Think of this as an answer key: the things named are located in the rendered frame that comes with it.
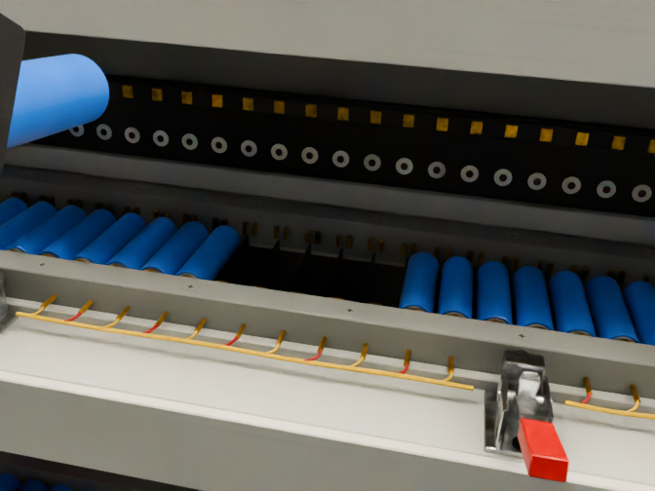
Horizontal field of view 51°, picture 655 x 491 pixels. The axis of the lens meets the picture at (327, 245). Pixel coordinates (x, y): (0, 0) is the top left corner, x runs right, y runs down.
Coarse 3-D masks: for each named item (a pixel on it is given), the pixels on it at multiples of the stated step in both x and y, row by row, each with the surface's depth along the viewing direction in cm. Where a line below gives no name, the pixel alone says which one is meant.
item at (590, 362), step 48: (48, 288) 36; (96, 288) 35; (144, 288) 35; (192, 288) 35; (240, 288) 35; (144, 336) 34; (192, 336) 34; (240, 336) 34; (288, 336) 34; (336, 336) 34; (384, 336) 33; (432, 336) 33; (480, 336) 32; (528, 336) 32; (576, 336) 33; (576, 384) 32; (624, 384) 32
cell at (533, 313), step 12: (516, 276) 40; (528, 276) 39; (540, 276) 39; (516, 288) 39; (528, 288) 38; (540, 288) 38; (516, 300) 38; (528, 300) 37; (540, 300) 36; (516, 312) 37; (528, 312) 36; (540, 312) 35; (528, 324) 35; (540, 324) 35; (552, 324) 35
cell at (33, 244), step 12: (60, 216) 43; (72, 216) 43; (84, 216) 44; (36, 228) 41; (48, 228) 41; (60, 228) 42; (24, 240) 40; (36, 240) 40; (48, 240) 41; (24, 252) 39; (36, 252) 40
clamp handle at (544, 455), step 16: (528, 384) 28; (528, 400) 28; (528, 416) 26; (528, 432) 24; (544, 432) 24; (528, 448) 23; (544, 448) 23; (560, 448) 23; (528, 464) 22; (544, 464) 22; (560, 464) 22; (560, 480) 22
